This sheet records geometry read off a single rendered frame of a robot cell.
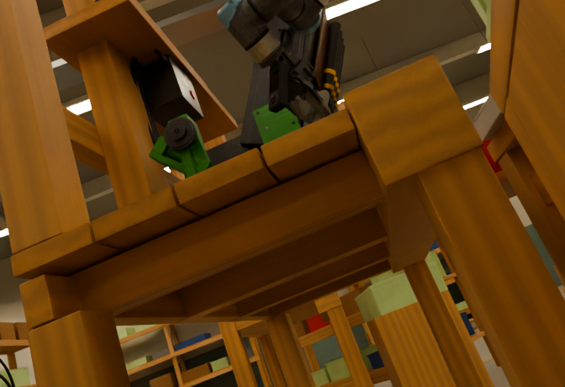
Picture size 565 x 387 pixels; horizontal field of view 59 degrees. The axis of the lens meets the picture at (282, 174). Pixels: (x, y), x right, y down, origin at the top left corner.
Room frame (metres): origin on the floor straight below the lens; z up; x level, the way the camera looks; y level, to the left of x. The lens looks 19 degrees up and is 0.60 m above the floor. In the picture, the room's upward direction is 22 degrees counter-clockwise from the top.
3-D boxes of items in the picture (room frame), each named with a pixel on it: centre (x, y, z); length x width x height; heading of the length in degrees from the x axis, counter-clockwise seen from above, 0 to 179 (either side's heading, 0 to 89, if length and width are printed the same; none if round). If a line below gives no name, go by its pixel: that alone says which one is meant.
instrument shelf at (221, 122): (1.44, 0.27, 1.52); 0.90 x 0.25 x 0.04; 174
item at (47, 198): (1.45, 0.31, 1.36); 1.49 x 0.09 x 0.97; 174
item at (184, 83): (1.33, 0.23, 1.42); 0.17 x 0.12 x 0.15; 174
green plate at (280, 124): (1.34, -0.04, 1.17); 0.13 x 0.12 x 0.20; 174
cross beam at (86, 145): (1.46, 0.38, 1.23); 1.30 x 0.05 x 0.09; 174
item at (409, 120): (1.39, -0.27, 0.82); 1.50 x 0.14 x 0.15; 174
